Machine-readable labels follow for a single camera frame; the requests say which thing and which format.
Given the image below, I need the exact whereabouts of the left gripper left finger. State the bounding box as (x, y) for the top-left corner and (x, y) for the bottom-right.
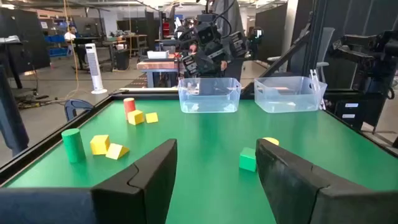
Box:
(91, 138), (178, 224)

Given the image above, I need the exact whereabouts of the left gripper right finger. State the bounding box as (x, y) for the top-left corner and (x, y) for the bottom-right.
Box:
(255, 138), (373, 224)

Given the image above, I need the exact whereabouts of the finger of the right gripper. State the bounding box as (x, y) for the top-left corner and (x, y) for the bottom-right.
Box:
(229, 30), (249, 58)
(181, 53), (200, 77)

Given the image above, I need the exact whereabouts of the green cube block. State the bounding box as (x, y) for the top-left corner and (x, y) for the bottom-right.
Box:
(238, 147), (257, 172)

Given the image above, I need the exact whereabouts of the yellow wedge block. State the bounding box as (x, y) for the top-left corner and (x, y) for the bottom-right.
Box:
(105, 142), (131, 161)

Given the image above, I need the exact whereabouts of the yellow cube block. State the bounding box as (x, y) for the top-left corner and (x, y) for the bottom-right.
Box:
(90, 134), (111, 156)
(145, 111), (159, 124)
(127, 109), (146, 126)

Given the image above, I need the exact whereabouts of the red cylinder block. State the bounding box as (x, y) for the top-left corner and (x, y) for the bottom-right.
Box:
(123, 97), (137, 121)

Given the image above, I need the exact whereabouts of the green cylinder block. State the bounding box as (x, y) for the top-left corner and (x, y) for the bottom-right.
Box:
(61, 128), (86, 164)

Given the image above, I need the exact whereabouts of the white tray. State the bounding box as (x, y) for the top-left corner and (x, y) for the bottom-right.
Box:
(146, 50), (170, 60)

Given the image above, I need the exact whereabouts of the black partition panel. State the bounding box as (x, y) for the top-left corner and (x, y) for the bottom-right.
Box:
(254, 2), (289, 62)
(0, 7), (51, 90)

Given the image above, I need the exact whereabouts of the clear plastic bin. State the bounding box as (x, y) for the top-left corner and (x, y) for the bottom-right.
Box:
(254, 75), (328, 114)
(177, 77), (243, 114)

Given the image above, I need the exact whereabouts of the black trash bin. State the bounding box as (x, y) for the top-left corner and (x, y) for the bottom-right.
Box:
(114, 49), (131, 71)

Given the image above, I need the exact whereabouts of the white tower fan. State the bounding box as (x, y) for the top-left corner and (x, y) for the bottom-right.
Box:
(85, 42), (108, 95)

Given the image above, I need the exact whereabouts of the black table clamp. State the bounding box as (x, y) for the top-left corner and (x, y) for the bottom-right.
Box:
(63, 98), (95, 123)

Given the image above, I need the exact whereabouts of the black equipment stand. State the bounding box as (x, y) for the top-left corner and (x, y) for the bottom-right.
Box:
(329, 29), (398, 131)

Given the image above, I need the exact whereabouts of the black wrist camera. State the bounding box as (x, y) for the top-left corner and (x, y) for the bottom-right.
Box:
(195, 21), (220, 45)

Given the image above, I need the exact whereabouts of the black frame strut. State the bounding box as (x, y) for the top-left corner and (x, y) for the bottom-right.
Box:
(239, 0), (329, 96)

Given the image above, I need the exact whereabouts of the white metal bracket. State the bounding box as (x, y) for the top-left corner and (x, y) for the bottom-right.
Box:
(309, 68), (327, 110)

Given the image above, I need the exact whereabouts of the yellow hanging cable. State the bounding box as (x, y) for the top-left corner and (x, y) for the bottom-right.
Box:
(63, 0), (80, 100)

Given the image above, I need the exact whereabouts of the black table frame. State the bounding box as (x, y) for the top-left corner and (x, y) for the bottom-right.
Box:
(0, 88), (398, 189)

